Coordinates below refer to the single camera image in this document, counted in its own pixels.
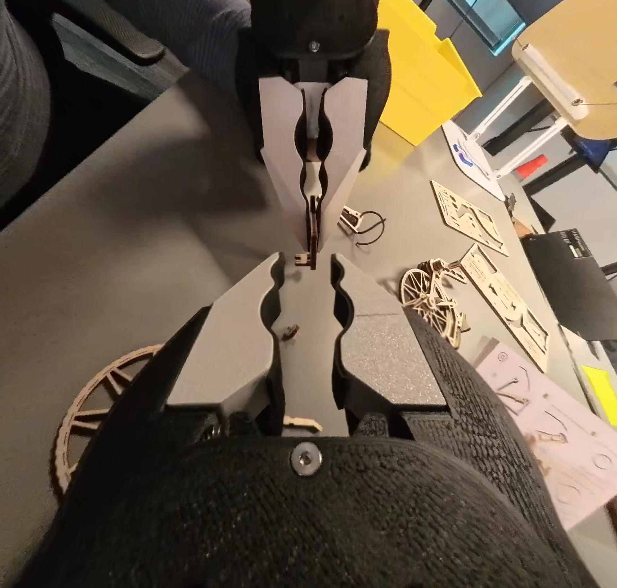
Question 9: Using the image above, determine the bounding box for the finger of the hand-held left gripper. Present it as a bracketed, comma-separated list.
[316, 77, 369, 252]
[258, 77, 313, 250]

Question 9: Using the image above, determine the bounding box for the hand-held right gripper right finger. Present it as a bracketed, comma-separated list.
[329, 253, 447, 437]

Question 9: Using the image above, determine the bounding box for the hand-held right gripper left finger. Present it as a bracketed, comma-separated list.
[165, 252, 286, 437]

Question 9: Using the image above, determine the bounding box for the wooden bicycle frame part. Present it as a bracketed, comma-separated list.
[293, 195, 321, 270]

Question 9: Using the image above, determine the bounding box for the wooden bicycle model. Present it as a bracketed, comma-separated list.
[399, 258, 470, 350]

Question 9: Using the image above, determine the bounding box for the yellow plastic bin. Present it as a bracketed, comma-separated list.
[359, 0, 483, 146]

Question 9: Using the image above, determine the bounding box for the wooden spoked wheel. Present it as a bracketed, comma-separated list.
[50, 344, 165, 494]

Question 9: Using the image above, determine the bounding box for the black chair armrest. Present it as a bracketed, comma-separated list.
[14, 0, 189, 102]

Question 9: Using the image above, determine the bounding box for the pale instruction sheet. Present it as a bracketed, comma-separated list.
[475, 339, 617, 533]

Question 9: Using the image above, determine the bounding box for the red cup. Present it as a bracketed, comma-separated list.
[517, 153, 549, 180]

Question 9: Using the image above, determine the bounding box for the black cardboard box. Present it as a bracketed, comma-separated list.
[523, 229, 617, 343]

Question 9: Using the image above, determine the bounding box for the yellow sticky note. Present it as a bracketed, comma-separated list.
[581, 364, 617, 427]

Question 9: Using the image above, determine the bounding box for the wooden book stand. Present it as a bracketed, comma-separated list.
[441, 0, 617, 202]

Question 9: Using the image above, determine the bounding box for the black elastic cord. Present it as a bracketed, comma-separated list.
[354, 210, 387, 246]

